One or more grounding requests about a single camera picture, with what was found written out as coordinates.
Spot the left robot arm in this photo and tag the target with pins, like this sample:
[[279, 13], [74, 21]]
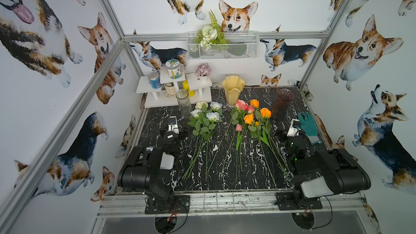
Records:
[[141, 172]]

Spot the pink rose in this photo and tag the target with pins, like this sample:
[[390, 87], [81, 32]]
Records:
[[250, 109], [233, 138]]

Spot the blue label tin can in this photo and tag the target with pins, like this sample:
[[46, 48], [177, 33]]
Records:
[[154, 80]]

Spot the teal rubber glove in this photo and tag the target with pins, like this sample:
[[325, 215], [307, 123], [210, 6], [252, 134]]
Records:
[[308, 126]]

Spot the clear ribbed glass vase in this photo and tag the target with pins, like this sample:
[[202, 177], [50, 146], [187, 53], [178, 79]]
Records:
[[184, 103]]

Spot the green fern white flower bouquet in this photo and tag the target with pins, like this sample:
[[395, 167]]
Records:
[[211, 34]]

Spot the yellow fluted vase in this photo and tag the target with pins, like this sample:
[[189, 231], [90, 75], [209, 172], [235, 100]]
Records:
[[233, 86]]

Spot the orange tulip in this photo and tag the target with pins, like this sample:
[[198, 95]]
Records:
[[262, 133]]

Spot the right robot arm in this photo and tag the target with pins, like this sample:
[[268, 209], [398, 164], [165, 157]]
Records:
[[322, 173]]

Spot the pink tulip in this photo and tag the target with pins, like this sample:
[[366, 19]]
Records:
[[239, 129]]

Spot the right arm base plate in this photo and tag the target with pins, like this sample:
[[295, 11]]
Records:
[[287, 201]]

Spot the clear jar green lid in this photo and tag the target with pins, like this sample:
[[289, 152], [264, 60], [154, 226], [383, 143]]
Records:
[[174, 68]]

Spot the white tiered shelf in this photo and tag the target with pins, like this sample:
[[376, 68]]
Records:
[[158, 97]]

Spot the small purple flower pot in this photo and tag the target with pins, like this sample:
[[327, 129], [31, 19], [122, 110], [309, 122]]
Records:
[[203, 70]]

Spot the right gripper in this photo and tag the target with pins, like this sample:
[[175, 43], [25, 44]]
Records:
[[287, 138]]

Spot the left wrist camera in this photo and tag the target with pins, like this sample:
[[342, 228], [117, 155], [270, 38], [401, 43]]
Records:
[[173, 125]]

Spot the white wire wall basket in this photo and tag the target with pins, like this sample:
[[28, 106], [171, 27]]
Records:
[[239, 45]]

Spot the yellow bottle under shelf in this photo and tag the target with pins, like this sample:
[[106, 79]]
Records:
[[187, 88]]

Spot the small glass jar under shelf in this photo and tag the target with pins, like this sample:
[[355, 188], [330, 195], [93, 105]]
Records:
[[170, 90]]

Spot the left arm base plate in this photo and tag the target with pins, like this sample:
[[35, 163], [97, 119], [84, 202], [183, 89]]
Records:
[[175, 204]]

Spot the dark red glass vase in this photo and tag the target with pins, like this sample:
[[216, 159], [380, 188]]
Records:
[[285, 97]]

